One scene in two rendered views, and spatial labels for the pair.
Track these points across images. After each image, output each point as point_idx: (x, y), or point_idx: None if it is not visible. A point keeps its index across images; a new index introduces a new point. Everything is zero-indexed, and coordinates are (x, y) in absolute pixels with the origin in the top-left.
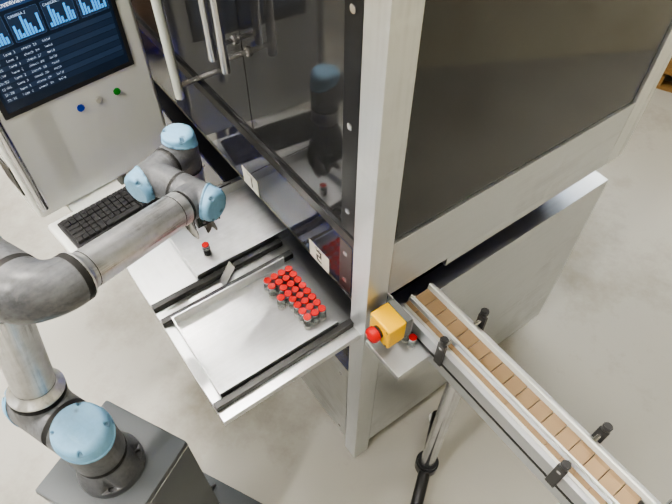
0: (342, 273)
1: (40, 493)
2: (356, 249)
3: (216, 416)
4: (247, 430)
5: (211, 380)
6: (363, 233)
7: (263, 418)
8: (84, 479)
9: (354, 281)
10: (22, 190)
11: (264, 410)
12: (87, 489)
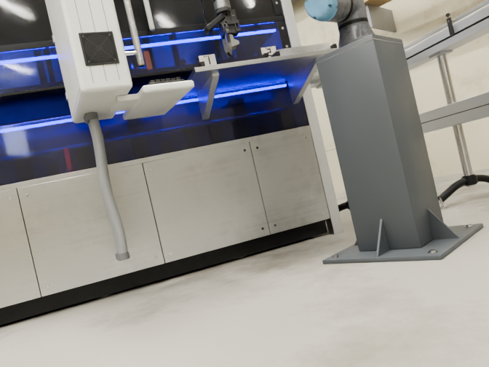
0: (284, 44)
1: (374, 34)
2: (287, 17)
3: (295, 260)
4: (312, 251)
5: (321, 44)
6: (287, 4)
7: (304, 250)
8: (368, 25)
9: (291, 39)
10: (118, 57)
11: (297, 251)
12: (373, 33)
